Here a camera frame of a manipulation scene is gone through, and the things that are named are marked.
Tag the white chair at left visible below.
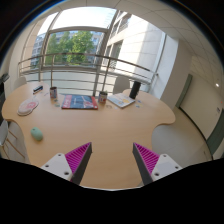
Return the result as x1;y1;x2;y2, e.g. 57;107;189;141
0;120;25;160

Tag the red and blue book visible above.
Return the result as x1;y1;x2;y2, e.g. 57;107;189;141
61;94;98;109

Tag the left printed mug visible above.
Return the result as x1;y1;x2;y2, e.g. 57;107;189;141
50;87;57;99

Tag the right printed mug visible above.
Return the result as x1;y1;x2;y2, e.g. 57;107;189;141
98;91;108;103

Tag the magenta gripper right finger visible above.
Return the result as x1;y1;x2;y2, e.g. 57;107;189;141
133;143;182;185

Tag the metal balcony railing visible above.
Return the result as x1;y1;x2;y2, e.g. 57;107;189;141
18;53;157;96

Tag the open white booklet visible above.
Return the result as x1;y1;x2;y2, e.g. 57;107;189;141
107;93;135;108

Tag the printed mug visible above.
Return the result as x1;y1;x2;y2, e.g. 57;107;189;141
50;87;57;99
98;91;108;103

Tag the dark blue stapler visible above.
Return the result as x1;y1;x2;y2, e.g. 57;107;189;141
33;85;43;94

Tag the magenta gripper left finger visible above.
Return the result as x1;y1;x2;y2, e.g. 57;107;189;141
42;142;92;185

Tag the black cylindrical speaker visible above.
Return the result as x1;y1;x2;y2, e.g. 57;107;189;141
129;81;141;99

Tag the mint green computer mouse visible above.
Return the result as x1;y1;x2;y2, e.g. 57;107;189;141
31;127;43;141

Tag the white chair far left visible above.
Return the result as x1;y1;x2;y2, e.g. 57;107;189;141
14;77;26;89

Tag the white chair behind table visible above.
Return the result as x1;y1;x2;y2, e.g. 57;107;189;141
113;76;130;94

